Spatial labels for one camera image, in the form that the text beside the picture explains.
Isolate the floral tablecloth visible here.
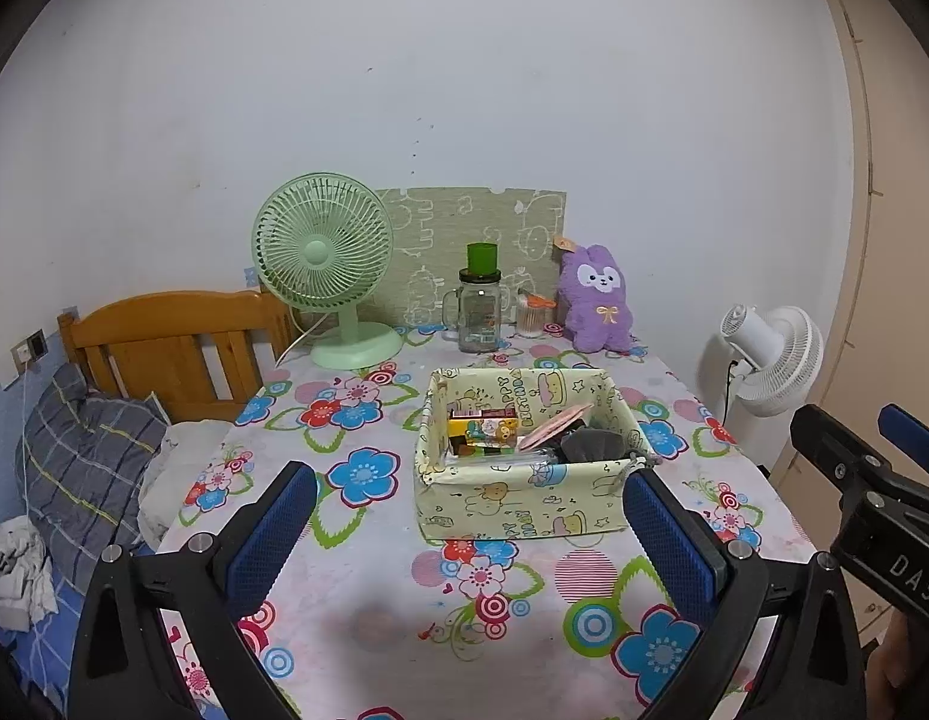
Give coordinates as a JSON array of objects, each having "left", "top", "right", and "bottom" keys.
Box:
[{"left": 138, "top": 321, "right": 821, "bottom": 720}]

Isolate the yellow printed fabric storage box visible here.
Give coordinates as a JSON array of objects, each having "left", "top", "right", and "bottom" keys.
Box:
[{"left": 414, "top": 366, "right": 656, "bottom": 541}]

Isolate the glass mug with green lid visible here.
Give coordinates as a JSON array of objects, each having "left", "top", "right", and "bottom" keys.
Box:
[{"left": 438, "top": 242, "right": 514, "bottom": 353}]

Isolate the wall socket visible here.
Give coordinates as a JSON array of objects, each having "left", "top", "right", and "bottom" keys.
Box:
[{"left": 10, "top": 330, "right": 49, "bottom": 376}]

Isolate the colourful small box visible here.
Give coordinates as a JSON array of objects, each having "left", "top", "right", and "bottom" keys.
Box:
[{"left": 447, "top": 405, "right": 519, "bottom": 460}]

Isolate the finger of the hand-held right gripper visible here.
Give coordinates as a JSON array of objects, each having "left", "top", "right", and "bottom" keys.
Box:
[
  {"left": 790, "top": 403, "right": 929, "bottom": 515},
  {"left": 879, "top": 403, "right": 929, "bottom": 479}
]

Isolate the white standing fan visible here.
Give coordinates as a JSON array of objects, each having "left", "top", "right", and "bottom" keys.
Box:
[{"left": 693, "top": 304, "right": 823, "bottom": 466}]

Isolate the grey plaid pillow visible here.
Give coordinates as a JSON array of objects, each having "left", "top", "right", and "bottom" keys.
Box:
[{"left": 14, "top": 364, "right": 169, "bottom": 593}]

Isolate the wooden bed headboard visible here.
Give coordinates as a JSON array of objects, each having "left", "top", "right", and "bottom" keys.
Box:
[{"left": 57, "top": 289, "right": 300, "bottom": 425}]

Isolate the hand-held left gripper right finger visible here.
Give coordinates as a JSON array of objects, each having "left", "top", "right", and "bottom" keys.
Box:
[{"left": 624, "top": 469, "right": 866, "bottom": 720}]

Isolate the green printed board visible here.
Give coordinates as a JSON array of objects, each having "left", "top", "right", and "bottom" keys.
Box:
[{"left": 374, "top": 186, "right": 569, "bottom": 327}]

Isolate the grey sock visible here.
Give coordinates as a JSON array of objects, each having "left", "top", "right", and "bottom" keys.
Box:
[{"left": 560, "top": 426, "right": 634, "bottom": 466}]

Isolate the small jar with orange lid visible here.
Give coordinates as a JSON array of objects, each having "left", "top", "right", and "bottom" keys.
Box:
[{"left": 515, "top": 294, "right": 555, "bottom": 338}]

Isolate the purple plush bunny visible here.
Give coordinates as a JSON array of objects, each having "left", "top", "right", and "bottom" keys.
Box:
[{"left": 554, "top": 236, "right": 636, "bottom": 353}]

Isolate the crumpled white grey cloth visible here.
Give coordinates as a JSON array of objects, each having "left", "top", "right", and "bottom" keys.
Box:
[{"left": 0, "top": 514, "right": 56, "bottom": 631}]

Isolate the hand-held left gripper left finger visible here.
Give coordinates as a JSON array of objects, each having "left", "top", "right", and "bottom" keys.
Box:
[{"left": 67, "top": 460, "right": 319, "bottom": 720}]

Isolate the person's right hand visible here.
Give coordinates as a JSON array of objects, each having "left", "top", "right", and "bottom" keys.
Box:
[{"left": 869, "top": 604, "right": 929, "bottom": 695}]

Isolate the white quilt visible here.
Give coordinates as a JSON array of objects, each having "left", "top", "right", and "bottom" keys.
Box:
[{"left": 138, "top": 420, "right": 233, "bottom": 548}]

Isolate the blue bed sheet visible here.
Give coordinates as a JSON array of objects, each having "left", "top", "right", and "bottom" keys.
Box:
[{"left": 0, "top": 517, "right": 83, "bottom": 720}]

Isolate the pink packet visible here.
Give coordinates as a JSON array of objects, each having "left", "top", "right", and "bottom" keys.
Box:
[{"left": 520, "top": 403, "right": 594, "bottom": 451}]

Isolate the green desk fan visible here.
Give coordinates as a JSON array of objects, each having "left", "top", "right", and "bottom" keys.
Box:
[{"left": 252, "top": 172, "right": 404, "bottom": 372}]

